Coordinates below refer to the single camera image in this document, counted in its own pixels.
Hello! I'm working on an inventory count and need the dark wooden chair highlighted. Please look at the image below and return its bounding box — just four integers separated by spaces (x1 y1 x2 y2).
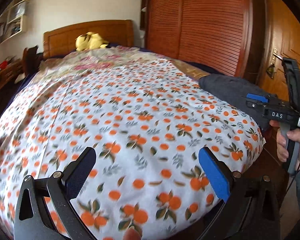
22 45 44 77

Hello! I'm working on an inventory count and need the wooden louvred wardrobe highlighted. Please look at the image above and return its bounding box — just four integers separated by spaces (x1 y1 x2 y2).
140 0 265 80

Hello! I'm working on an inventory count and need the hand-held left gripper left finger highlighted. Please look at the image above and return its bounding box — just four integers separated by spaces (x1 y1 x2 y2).
14 147 97 240

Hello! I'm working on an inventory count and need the black jacket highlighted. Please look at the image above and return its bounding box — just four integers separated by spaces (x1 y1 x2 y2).
198 74 278 130

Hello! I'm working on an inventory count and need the yellow plush toy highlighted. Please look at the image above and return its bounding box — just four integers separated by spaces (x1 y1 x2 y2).
75 32 109 52

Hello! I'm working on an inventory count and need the person's right hand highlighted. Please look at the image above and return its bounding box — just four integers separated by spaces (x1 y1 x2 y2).
269 120 300 163

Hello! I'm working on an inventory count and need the white wall shelf unit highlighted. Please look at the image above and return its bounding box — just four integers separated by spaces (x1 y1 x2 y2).
0 0 30 44

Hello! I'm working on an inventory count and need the row of books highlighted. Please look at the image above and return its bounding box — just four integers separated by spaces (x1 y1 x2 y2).
5 22 22 37

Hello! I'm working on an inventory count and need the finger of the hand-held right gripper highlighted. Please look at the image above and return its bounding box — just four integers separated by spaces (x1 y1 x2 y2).
245 93 278 103
245 100 266 110

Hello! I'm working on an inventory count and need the wooden desk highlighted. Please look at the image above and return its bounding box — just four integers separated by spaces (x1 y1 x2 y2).
0 59 24 98

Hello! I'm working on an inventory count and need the bed with floral sheet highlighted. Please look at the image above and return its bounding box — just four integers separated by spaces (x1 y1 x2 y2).
0 46 267 240

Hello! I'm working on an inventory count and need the person's left hand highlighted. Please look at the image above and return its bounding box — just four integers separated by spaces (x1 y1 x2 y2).
122 229 142 240

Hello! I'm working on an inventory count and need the wooden door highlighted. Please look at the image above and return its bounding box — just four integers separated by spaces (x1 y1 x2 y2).
257 0 300 120

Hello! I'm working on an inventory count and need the wooden bed headboard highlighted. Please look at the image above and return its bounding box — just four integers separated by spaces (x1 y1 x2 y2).
42 19 135 58

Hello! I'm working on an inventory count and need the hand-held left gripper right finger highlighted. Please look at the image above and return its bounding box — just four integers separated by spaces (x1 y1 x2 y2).
198 147 280 240

